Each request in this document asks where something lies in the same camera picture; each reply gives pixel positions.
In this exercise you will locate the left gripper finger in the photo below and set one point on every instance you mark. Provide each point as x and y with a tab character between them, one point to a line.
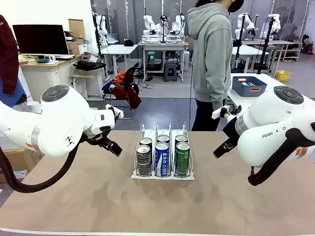
110	150
113	145

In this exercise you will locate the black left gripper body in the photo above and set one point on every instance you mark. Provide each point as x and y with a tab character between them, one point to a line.
96	138

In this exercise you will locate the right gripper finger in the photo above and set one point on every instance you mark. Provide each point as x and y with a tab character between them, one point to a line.
227	151
225	148

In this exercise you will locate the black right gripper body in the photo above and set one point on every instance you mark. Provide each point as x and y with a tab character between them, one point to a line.
231	132

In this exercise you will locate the blue plastic bin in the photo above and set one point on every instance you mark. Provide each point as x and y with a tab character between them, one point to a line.
246	92

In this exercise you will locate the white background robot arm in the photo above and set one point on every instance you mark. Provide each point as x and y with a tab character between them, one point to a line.
178	24
148	22
276	24
103	27
248	22

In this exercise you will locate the person's right forearm grey sleeve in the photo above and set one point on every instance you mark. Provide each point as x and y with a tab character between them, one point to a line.
219	96

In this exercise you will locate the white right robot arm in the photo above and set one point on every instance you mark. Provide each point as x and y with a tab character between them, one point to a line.
270	118

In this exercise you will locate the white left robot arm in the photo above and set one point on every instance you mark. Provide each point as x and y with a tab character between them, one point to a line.
61	118

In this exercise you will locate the black beverage can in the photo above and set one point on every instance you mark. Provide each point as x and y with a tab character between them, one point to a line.
144	159
145	141

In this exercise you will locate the clear can dispenser rack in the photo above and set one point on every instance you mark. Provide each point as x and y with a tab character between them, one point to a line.
163	177

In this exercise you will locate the green cider can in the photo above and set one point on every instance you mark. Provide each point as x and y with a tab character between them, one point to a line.
182	162
181	138

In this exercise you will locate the red orange jacket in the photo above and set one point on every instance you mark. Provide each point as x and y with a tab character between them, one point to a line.
130	98

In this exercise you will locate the blue Pocari Sweat can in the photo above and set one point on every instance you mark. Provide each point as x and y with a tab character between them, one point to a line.
162	162
163	138

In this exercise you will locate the large white table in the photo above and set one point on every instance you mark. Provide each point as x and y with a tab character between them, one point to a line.
270	79

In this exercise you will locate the white paper roll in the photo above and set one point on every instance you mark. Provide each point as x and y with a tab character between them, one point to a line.
34	107

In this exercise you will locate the black office chair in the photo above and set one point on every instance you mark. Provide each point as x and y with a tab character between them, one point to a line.
128	73

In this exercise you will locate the black bag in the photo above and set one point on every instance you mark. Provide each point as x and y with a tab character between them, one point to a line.
88	66

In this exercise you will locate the yellow plastic basket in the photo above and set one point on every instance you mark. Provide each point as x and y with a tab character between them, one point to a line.
283	75

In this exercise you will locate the large cardboard box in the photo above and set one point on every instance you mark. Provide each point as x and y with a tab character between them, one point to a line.
19	164

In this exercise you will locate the printed product box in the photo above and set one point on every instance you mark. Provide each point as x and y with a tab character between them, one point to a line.
90	57

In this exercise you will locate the black tripod stand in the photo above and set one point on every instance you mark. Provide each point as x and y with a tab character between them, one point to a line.
264	50
238	50

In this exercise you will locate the white desk cabinet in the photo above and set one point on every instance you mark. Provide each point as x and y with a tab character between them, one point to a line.
44	73

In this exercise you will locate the white background desk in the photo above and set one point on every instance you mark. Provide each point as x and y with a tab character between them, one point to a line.
248	50

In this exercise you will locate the person in grey hoodie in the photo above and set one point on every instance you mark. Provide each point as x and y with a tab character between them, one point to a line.
211	49

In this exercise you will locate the grey plastic stool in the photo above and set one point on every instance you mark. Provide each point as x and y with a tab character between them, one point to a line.
169	71

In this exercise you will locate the black item on desk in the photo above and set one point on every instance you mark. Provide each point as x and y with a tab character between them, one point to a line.
236	43

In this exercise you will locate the white storage bin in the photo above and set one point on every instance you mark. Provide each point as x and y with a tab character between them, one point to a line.
83	48

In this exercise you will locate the small white background table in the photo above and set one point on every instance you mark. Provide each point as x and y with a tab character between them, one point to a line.
118	49

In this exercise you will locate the green dish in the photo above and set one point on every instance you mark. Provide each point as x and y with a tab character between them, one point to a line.
42	60

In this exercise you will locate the computer with green light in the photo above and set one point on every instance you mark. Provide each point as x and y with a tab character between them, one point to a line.
157	60

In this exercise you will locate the grey laptop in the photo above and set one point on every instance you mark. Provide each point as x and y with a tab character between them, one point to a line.
112	38

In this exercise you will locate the long wooden shelf table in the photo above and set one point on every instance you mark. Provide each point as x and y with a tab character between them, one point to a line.
285	42

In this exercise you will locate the background robot workstation table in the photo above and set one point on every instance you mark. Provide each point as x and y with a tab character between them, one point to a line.
162	43

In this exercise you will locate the red bag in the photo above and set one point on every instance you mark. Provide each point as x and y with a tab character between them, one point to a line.
307	50

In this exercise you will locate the black computer monitor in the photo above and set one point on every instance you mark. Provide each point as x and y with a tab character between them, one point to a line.
40	39

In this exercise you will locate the person in maroon jacket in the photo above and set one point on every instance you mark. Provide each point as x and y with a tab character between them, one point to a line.
7	49

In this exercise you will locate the seated background person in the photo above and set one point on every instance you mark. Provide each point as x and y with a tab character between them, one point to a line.
161	25

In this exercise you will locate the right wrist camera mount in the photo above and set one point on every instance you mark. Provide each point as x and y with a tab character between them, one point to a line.
219	113

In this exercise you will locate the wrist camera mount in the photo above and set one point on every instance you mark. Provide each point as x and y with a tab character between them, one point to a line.
118	113
219	113

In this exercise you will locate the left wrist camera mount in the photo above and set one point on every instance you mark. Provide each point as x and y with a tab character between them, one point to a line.
118	113

